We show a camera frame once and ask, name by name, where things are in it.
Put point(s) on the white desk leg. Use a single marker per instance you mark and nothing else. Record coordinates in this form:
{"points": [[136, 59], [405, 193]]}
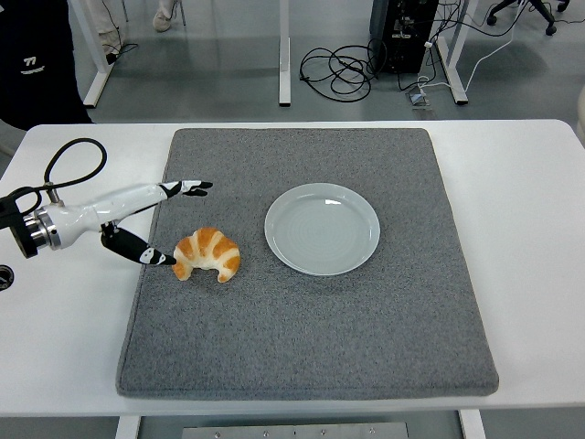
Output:
{"points": [[284, 55], [452, 78], [96, 82]]}

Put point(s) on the person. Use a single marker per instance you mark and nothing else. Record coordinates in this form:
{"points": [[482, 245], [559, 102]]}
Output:
{"points": [[36, 68], [162, 20]]}

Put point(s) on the croissant bread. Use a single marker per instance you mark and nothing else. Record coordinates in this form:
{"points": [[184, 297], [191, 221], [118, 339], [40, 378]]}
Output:
{"points": [[205, 249]]}

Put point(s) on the white table leg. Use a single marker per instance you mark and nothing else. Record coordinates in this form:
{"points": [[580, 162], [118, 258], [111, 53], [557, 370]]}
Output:
{"points": [[473, 425], [128, 428]]}

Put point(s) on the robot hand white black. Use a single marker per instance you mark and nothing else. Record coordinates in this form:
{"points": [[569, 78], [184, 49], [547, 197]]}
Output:
{"points": [[114, 203]]}

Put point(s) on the grey metal plate with screws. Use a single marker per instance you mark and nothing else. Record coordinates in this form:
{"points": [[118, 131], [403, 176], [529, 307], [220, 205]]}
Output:
{"points": [[297, 432]]}

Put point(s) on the metal floor socket box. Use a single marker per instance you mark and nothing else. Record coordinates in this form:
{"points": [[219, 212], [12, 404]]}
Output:
{"points": [[418, 99]]}

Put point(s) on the grey fabric mat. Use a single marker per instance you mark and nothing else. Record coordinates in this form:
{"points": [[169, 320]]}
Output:
{"points": [[297, 329]]}

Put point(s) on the pale grey round plate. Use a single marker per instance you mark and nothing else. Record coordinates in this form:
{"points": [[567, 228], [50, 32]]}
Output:
{"points": [[320, 233]]}

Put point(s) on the black computer tower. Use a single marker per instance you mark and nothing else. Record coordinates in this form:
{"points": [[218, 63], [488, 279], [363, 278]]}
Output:
{"points": [[402, 50]]}

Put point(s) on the black office chair base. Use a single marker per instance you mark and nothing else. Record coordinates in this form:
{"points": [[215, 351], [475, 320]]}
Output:
{"points": [[544, 11]]}

